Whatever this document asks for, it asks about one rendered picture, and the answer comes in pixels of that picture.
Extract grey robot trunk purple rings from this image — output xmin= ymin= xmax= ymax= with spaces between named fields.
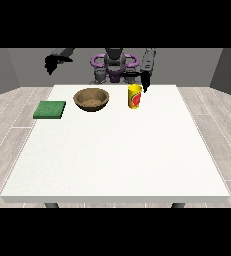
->
xmin=88 ymin=47 xmax=143 ymax=86

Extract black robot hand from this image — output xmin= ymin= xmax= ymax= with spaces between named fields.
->
xmin=44 ymin=54 xmax=74 ymax=76
xmin=121 ymin=69 xmax=152 ymax=94

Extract yellow cup with melon print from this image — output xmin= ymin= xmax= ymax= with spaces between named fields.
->
xmin=127 ymin=83 xmax=144 ymax=110

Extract brown wooden bowl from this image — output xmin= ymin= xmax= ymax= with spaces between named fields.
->
xmin=73 ymin=87 xmax=110 ymax=113

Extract green square pad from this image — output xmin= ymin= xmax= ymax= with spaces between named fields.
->
xmin=32 ymin=100 xmax=67 ymax=120

